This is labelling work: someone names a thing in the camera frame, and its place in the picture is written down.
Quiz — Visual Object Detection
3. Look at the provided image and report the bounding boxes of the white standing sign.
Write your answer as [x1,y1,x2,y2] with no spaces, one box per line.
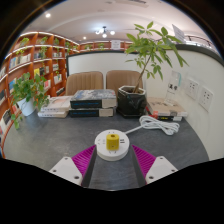
[171,23,187,44]

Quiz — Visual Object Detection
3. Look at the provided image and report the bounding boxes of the recessed ceiling lights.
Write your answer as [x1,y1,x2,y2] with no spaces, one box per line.
[44,12,88,41]

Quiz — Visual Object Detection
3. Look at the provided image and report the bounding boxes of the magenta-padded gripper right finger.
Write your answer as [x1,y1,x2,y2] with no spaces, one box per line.
[130,143,179,188]

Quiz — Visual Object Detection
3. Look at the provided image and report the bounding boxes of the coiled white power cable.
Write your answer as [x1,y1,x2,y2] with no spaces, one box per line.
[123,115,181,137]

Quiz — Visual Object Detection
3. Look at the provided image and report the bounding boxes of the tall plant in black pot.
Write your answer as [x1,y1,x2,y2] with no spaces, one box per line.
[116,21,189,118]

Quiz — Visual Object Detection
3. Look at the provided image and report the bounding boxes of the small white framed sign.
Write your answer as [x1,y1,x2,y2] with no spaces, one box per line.
[110,39,122,50]

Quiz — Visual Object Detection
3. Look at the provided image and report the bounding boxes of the tan-cover book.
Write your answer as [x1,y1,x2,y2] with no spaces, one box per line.
[146,96,189,118]

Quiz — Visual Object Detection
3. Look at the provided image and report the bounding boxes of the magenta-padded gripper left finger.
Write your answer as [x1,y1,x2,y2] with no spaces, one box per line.
[48,144,98,188]

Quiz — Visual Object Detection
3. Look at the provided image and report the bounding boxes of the round white power strip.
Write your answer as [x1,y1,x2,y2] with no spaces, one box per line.
[94,129,130,162]

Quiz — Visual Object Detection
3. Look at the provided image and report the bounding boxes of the ceiling air vent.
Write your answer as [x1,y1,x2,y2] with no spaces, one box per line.
[106,0,149,8]

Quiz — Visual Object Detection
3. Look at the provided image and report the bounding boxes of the dark book with red spine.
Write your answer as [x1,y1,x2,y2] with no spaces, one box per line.
[146,106,184,122]

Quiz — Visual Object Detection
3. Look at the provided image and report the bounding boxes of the white book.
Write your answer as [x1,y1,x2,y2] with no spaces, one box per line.
[40,95,74,113]
[37,109,69,119]

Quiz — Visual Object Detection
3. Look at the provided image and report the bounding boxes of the black ceiling chandelier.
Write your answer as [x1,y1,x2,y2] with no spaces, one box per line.
[95,25,116,39]

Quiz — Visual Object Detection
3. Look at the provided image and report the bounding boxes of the leafy plant in white pot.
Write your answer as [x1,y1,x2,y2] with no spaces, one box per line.
[9,72,50,130]

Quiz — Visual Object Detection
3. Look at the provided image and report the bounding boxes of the black track light rail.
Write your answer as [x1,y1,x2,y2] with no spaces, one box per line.
[184,34,214,49]

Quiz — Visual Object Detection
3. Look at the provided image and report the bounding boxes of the orange wooden shelf unit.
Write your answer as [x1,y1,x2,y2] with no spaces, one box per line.
[0,31,133,158]

